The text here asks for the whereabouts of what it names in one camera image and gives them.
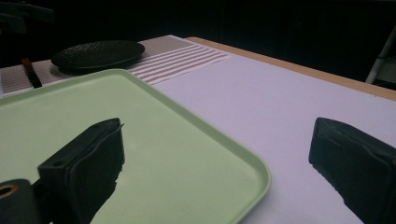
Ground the black textured plate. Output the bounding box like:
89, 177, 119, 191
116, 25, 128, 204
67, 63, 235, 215
50, 39, 146, 71

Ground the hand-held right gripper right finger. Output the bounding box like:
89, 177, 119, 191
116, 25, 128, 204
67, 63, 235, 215
308, 117, 396, 224

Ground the striped woven placemat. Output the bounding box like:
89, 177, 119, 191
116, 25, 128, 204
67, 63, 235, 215
0, 35, 232, 98

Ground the white metal stand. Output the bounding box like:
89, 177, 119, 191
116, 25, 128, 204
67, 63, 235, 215
364, 24, 396, 85

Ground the light green plastic tray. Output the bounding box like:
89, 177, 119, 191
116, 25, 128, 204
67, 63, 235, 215
0, 68, 272, 224

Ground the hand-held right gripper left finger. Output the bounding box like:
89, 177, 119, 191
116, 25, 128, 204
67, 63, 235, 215
37, 117, 126, 224

